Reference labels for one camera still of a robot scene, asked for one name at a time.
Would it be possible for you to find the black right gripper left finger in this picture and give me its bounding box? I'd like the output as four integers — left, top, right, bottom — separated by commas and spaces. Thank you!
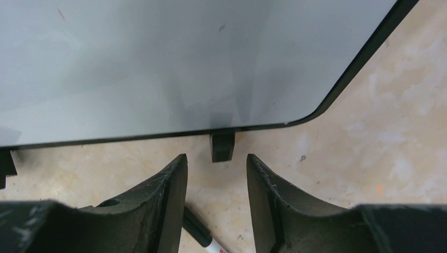
1, 154, 188, 252

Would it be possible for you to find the white board with black frame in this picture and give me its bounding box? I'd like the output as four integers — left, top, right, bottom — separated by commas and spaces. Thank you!
1, 1, 416, 188

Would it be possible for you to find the black and white marker pen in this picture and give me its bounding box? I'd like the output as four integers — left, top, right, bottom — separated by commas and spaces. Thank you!
182, 206, 228, 253

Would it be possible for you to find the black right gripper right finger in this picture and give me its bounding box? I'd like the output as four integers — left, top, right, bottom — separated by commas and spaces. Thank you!
246, 154, 446, 252

